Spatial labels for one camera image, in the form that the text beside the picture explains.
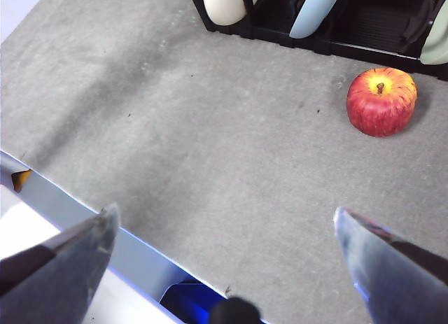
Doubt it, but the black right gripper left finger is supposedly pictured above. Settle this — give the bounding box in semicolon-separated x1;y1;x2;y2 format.
0;202;120;324

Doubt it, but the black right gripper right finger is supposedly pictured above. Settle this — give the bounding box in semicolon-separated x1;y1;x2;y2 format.
333;206;448;324

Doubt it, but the red apple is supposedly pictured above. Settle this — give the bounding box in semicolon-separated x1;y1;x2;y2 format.
346;67;418;138

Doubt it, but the pale yellow cream plate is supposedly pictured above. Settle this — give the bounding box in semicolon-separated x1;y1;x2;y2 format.
202;0;258;27

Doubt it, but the green plate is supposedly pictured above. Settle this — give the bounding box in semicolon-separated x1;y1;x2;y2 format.
419;0;448;65

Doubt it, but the black plate rack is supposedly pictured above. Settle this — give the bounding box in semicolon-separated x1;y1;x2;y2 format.
188;0;448;82

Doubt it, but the blue plate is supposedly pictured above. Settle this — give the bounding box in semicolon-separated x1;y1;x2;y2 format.
289;0;344;39

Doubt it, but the small orange object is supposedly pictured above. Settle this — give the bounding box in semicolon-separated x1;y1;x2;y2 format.
11;169;32;192

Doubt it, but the glossy blue object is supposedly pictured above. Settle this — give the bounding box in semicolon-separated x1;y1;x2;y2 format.
160;281;227;324

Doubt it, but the black rounded knob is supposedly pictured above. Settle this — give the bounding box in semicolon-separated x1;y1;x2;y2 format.
209;297;262;324

